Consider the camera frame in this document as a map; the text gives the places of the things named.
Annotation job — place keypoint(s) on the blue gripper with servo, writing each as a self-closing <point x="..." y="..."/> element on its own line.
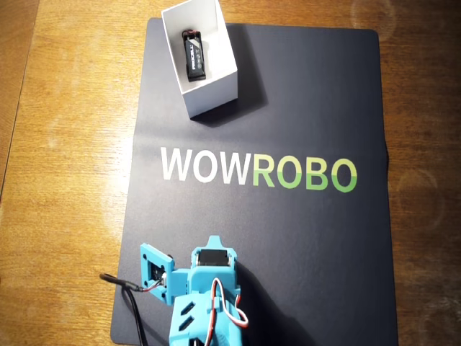
<point x="212" y="257"/>

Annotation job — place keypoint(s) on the blue printed robot arm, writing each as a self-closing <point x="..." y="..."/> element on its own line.
<point x="201" y="320"/>

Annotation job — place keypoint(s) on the white open cardboard box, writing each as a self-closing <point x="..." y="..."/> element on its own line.
<point x="212" y="97"/>

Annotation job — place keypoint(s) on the dark navy WOWROBO mat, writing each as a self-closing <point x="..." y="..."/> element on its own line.
<point x="288" y="234"/>

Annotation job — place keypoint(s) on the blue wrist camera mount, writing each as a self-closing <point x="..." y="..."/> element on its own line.
<point x="153" y="256"/>

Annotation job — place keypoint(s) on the small black Procell battery pack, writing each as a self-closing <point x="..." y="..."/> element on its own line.
<point x="196" y="57"/>

